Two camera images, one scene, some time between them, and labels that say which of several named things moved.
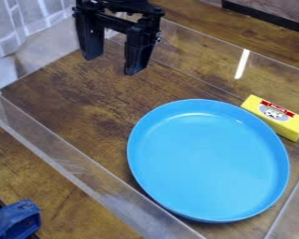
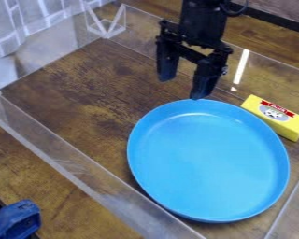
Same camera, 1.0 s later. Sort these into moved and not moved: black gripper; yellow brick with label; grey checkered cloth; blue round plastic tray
Moved: black gripper
Not moved: blue round plastic tray; grey checkered cloth; yellow brick with label
